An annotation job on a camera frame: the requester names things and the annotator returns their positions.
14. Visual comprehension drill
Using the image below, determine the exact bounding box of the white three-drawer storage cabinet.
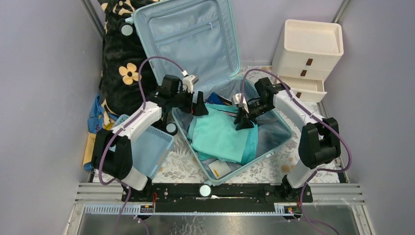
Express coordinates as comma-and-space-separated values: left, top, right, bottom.
272, 19, 344, 103

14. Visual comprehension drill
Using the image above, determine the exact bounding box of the black floral plush blanket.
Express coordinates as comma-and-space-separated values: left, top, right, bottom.
99, 0, 158, 116

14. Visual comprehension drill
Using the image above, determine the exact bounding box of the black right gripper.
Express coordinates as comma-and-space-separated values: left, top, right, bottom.
234, 99, 275, 132

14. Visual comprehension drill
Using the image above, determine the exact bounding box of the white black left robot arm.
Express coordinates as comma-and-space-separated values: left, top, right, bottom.
91, 74, 208, 201

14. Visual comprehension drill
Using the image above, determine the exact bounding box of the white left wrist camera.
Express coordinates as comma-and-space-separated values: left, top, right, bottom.
182, 70, 199, 93

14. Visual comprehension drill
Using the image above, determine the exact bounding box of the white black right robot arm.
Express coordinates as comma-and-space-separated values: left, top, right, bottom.
232, 77, 343, 202

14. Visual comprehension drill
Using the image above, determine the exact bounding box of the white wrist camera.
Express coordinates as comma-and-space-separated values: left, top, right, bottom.
232, 93, 249, 113
182, 70, 199, 93

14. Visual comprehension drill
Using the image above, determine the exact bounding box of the teal cloth top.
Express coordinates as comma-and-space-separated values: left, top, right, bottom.
187, 103, 251, 164

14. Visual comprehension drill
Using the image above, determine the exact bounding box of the light blue perforated plastic basket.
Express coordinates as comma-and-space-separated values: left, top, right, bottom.
102, 126, 174, 184

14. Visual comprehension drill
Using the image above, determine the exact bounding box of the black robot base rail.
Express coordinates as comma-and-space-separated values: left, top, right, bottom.
121, 180, 313, 213

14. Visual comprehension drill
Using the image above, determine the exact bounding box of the light blue ribbed suitcase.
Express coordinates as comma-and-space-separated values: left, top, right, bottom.
120, 0, 292, 186

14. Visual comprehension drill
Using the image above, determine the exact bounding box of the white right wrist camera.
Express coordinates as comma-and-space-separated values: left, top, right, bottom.
232, 93, 249, 113

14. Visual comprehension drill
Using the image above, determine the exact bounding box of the blue yellow cloth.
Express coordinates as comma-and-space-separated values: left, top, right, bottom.
82, 94, 119, 171

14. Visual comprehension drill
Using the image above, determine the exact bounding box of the dark blue flat item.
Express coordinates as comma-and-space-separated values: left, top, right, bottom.
206, 93, 232, 106

